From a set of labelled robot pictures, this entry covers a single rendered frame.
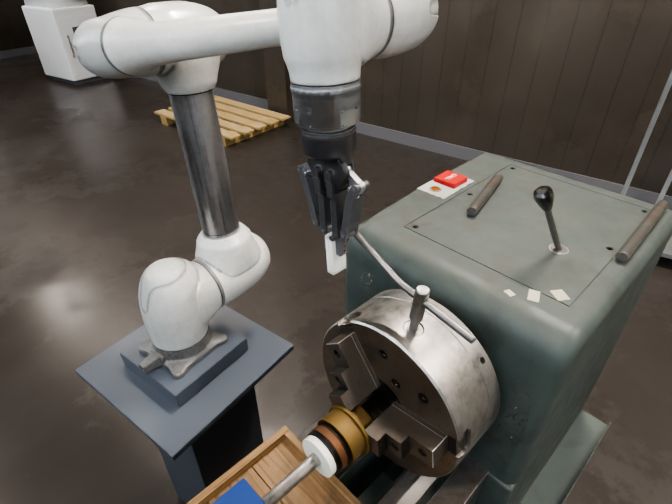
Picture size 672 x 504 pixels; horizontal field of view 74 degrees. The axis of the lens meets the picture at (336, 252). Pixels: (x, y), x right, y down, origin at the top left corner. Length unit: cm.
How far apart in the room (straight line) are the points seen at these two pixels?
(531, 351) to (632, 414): 175
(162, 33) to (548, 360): 80
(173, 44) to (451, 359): 67
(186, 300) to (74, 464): 123
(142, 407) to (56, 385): 130
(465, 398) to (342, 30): 54
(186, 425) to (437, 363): 74
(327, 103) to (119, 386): 104
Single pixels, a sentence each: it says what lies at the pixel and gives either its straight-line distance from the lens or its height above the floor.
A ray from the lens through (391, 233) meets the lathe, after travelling 92.
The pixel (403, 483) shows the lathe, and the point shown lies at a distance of 101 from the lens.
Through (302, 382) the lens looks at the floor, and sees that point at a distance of 224.
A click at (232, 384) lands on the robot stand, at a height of 75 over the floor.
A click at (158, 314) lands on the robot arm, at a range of 120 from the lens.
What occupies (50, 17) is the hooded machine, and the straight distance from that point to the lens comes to 768.
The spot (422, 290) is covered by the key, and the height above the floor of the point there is 132.
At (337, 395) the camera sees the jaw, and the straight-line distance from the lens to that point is 77.
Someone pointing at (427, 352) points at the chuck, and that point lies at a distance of 72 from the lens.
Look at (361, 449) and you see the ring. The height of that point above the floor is 109.
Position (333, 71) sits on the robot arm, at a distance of 56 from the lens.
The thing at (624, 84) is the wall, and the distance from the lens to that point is 410.
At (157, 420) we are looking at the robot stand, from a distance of 129.
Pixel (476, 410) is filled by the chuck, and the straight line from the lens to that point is 77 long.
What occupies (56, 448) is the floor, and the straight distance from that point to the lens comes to 235.
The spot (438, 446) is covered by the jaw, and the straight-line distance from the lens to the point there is 75.
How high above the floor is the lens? 175
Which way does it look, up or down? 35 degrees down
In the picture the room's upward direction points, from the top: straight up
